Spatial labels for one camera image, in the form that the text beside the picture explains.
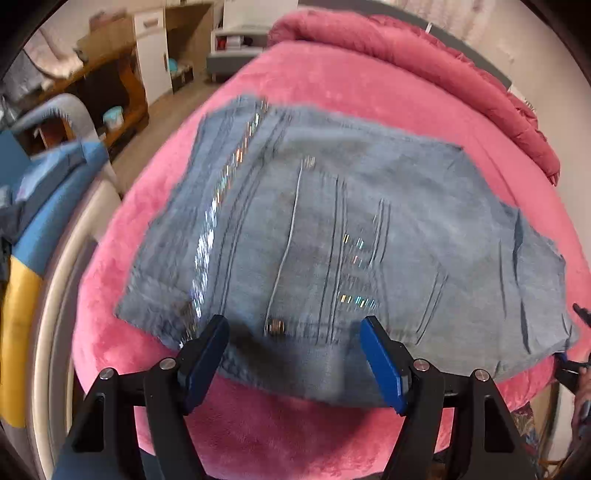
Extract beige curved frame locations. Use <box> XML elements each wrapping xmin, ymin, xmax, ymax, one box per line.
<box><xmin>28</xmin><ymin>182</ymin><xmax>121</xmax><ymax>480</ymax></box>

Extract white and wood cabinet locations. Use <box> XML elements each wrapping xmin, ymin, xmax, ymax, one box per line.
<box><xmin>134</xmin><ymin>0</ymin><xmax>222</xmax><ymax>95</ymax></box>

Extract pink duvet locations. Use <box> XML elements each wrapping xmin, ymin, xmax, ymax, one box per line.
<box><xmin>268</xmin><ymin>10</ymin><xmax>561</xmax><ymax>185</ymax></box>

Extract person's floral clothing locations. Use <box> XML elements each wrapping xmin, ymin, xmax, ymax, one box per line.
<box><xmin>510</xmin><ymin>401</ymin><xmax>555</xmax><ymax>480</ymax></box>

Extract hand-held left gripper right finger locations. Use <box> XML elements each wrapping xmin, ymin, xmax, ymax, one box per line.
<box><xmin>359</xmin><ymin>316</ymin><xmax>541</xmax><ymax>480</ymax></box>

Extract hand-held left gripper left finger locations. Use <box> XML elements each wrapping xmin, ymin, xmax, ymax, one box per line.
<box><xmin>53</xmin><ymin>315</ymin><xmax>230</xmax><ymax>480</ymax></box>

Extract dark grey headboard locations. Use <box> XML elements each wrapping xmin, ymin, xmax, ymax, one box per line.
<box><xmin>427</xmin><ymin>21</ymin><xmax>513</xmax><ymax>90</ymax></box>

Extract cardboard box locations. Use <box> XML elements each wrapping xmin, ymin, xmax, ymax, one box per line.
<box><xmin>76</xmin><ymin>16</ymin><xmax>134</xmax><ymax>54</ymax></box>

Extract blue and yellow cloth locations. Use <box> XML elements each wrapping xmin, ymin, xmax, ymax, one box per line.
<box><xmin>0</xmin><ymin>138</ymin><xmax>109</xmax><ymax>430</ymax></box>

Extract grey nightstand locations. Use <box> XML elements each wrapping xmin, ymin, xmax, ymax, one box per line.
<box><xmin>206</xmin><ymin>25</ymin><xmax>271</xmax><ymax>84</ymax></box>

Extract blue denim pants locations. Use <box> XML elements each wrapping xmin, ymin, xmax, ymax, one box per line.
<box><xmin>115</xmin><ymin>95</ymin><xmax>580</xmax><ymax>409</ymax></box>

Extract person's right hand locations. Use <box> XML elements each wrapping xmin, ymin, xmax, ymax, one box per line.
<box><xmin>571</xmin><ymin>369</ymin><xmax>591</xmax><ymax>444</ymax></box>

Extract pink fluffy blanket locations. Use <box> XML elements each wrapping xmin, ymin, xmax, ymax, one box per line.
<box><xmin>71</xmin><ymin>39</ymin><xmax>571</xmax><ymax>480</ymax></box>

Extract wooden desk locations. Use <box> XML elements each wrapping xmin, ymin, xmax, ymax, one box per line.
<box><xmin>28</xmin><ymin>14</ymin><xmax>151</xmax><ymax>153</ymax></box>

